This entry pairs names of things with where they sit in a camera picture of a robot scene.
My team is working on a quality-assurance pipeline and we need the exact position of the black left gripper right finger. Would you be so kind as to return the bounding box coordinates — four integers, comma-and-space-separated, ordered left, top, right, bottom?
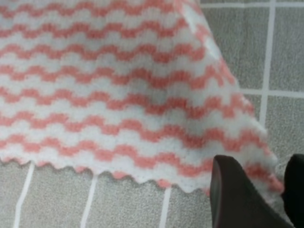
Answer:
282, 154, 304, 228

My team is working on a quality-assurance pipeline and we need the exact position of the pink white wavy-striped towel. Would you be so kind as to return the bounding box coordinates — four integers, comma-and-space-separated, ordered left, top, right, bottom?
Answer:
0, 0, 283, 195

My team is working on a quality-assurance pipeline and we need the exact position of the grey grid-pattern tablecloth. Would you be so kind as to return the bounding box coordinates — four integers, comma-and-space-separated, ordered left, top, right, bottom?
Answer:
0, 0, 304, 228

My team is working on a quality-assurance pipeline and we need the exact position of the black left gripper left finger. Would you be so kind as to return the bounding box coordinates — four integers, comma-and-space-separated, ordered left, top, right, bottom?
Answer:
210, 155, 292, 228

